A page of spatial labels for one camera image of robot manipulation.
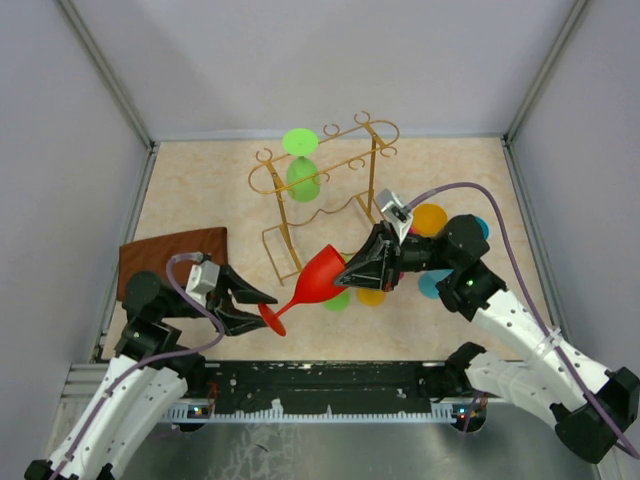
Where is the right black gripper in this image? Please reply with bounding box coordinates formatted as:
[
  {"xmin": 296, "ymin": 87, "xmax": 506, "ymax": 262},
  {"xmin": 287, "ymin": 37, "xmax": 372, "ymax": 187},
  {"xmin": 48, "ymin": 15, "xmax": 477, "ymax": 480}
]
[{"xmin": 332, "ymin": 219, "xmax": 455, "ymax": 293}]

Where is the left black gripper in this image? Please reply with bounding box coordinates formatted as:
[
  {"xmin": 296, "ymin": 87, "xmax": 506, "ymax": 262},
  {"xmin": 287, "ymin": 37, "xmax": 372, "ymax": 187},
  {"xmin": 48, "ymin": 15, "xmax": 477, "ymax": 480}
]
[{"xmin": 161, "ymin": 262, "xmax": 278, "ymax": 335}]

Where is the orange wine glass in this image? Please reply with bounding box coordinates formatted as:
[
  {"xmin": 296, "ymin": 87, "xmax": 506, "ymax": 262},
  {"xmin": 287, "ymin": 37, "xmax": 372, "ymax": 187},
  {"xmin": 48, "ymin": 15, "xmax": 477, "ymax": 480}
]
[
  {"xmin": 412, "ymin": 203, "xmax": 448, "ymax": 237},
  {"xmin": 356, "ymin": 289, "xmax": 386, "ymax": 307}
]

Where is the green wine glass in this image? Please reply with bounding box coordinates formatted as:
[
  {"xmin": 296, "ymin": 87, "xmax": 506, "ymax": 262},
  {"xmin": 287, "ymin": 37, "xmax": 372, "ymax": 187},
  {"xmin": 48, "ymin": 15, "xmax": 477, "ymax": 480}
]
[
  {"xmin": 282, "ymin": 128, "xmax": 320, "ymax": 203},
  {"xmin": 322, "ymin": 252, "xmax": 352, "ymax": 312}
]

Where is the light blue wine glass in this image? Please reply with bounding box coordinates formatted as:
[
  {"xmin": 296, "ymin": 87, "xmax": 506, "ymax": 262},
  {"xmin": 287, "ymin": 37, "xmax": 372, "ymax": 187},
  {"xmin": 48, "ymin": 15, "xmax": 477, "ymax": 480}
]
[{"xmin": 418, "ymin": 269, "xmax": 452, "ymax": 299}]

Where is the red wine glass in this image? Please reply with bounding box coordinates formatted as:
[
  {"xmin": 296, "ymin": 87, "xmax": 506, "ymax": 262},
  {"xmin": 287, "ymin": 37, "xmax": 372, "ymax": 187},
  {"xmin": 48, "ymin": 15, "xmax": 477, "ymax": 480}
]
[{"xmin": 258, "ymin": 245, "xmax": 346, "ymax": 336}]

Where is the magenta wine glass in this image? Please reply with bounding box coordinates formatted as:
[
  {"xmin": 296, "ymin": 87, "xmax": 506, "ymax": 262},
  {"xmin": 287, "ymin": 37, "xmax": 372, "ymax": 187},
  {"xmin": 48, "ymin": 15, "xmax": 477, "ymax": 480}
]
[{"xmin": 399, "ymin": 227, "xmax": 417, "ymax": 280}]

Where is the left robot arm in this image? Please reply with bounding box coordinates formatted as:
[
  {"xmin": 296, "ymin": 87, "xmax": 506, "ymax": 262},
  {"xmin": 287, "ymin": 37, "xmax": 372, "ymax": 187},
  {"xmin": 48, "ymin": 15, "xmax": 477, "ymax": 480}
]
[{"xmin": 24, "ymin": 252, "xmax": 276, "ymax": 479}]

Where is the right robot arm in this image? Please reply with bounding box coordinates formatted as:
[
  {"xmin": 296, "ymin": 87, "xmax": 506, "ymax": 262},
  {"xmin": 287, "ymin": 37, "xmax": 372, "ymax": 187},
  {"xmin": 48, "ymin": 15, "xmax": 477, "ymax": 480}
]
[{"xmin": 334, "ymin": 215, "xmax": 639, "ymax": 464}]

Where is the brown folded cloth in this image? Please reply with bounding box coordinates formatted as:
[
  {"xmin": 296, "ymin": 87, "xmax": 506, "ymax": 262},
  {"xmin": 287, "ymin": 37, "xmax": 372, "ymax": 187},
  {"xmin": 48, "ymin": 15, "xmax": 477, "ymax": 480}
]
[{"xmin": 116, "ymin": 227, "xmax": 228, "ymax": 301}]

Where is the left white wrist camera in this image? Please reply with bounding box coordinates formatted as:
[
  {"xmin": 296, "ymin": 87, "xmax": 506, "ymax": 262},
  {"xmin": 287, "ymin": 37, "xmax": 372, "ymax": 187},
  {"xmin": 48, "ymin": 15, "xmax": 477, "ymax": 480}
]
[{"xmin": 185, "ymin": 260, "xmax": 220, "ymax": 307}]

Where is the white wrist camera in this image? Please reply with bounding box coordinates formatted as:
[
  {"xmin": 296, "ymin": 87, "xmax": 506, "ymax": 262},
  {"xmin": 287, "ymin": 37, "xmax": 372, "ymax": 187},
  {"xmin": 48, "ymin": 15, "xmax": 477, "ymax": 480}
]
[
  {"xmin": 185, "ymin": 260, "xmax": 220, "ymax": 307},
  {"xmin": 376, "ymin": 189, "xmax": 413, "ymax": 244}
]

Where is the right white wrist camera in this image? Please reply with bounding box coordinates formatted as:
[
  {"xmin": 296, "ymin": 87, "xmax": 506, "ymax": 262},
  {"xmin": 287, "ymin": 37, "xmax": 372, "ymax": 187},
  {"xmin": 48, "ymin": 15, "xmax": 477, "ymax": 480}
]
[{"xmin": 376, "ymin": 189, "xmax": 413, "ymax": 244}]

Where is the gold wire glass rack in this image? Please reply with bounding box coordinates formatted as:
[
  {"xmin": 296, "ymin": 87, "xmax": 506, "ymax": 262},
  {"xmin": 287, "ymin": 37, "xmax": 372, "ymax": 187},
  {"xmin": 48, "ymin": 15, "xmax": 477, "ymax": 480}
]
[{"xmin": 247, "ymin": 110, "xmax": 400, "ymax": 285}]

